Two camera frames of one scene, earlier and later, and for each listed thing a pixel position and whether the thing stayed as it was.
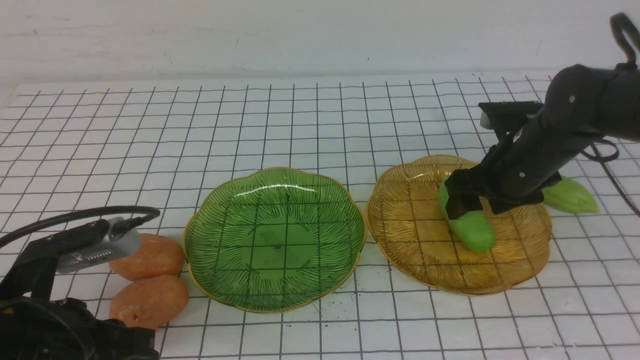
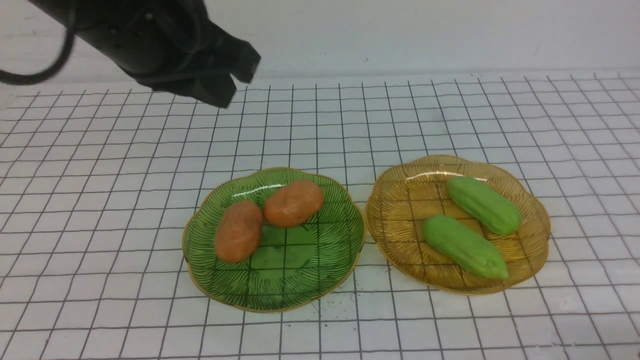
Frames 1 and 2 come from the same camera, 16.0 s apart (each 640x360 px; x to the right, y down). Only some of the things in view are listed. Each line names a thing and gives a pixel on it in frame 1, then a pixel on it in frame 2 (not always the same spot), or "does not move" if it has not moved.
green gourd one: x=569 y=195 to x=483 y=206
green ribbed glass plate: x=273 y=240 does not move
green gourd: x=476 y=231 to x=463 y=248
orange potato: x=158 y=255 to x=293 y=204
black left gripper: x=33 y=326 to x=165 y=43
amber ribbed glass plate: x=413 y=233 does not move
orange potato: x=150 y=302 to x=238 y=231
